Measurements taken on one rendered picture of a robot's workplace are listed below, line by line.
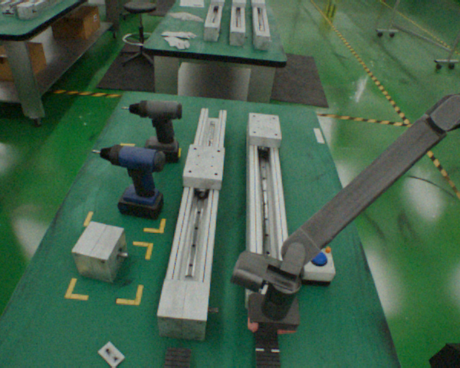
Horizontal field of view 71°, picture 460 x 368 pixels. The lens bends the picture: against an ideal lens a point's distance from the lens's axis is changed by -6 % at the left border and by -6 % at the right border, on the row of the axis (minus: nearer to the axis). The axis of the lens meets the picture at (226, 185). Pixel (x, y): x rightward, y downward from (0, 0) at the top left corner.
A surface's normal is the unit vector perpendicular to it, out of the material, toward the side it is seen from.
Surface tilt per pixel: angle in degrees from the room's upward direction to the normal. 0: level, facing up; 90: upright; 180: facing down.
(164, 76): 90
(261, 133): 0
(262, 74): 90
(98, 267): 90
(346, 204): 45
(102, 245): 0
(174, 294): 0
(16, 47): 90
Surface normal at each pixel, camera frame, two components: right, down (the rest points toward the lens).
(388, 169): -0.16, -0.05
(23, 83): -0.02, 0.65
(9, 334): 0.09, -0.76
